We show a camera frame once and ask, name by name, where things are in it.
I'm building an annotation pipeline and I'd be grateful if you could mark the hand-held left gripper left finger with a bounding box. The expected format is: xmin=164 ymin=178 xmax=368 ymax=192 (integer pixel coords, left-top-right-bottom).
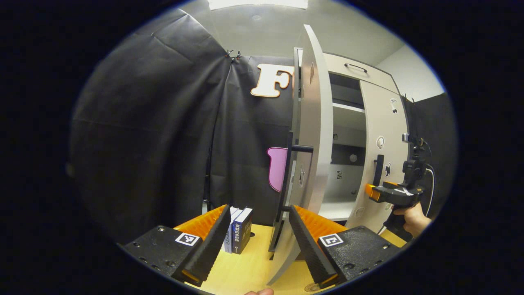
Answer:
xmin=123 ymin=204 xmax=232 ymax=287

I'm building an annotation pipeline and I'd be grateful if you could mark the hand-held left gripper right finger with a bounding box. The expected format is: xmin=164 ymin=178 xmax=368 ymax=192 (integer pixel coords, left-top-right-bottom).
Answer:
xmin=289 ymin=204 xmax=404 ymax=288

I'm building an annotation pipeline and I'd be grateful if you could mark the black door handle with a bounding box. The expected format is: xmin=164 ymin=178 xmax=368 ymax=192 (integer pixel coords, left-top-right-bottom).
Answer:
xmin=373 ymin=154 xmax=385 ymax=186
xmin=277 ymin=130 xmax=314 ymax=224

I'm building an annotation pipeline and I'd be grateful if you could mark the white cabinet door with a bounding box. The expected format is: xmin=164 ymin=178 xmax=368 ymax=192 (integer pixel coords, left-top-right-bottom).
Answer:
xmin=346 ymin=79 xmax=411 ymax=231
xmin=267 ymin=24 xmax=335 ymax=286

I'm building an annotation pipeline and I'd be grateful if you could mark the white cabinet shelf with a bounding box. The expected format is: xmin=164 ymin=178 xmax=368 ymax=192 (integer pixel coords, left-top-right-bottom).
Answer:
xmin=332 ymin=102 xmax=366 ymax=131
xmin=318 ymin=199 xmax=357 ymax=222

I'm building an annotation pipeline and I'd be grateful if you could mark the white cabinet drawer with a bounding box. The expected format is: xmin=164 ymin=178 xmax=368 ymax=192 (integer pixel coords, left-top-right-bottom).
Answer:
xmin=323 ymin=52 xmax=401 ymax=95

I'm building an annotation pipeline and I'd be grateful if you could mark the dark blue book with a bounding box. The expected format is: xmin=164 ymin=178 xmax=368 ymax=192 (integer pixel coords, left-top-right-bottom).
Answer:
xmin=232 ymin=207 xmax=253 ymax=255

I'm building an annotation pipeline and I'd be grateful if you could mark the black backdrop cloth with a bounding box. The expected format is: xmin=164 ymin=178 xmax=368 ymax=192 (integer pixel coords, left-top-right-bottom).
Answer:
xmin=403 ymin=92 xmax=458 ymax=222
xmin=68 ymin=8 xmax=301 ymax=246

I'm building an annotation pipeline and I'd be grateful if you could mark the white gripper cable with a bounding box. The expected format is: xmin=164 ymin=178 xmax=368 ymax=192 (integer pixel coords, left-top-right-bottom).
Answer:
xmin=425 ymin=163 xmax=436 ymax=218

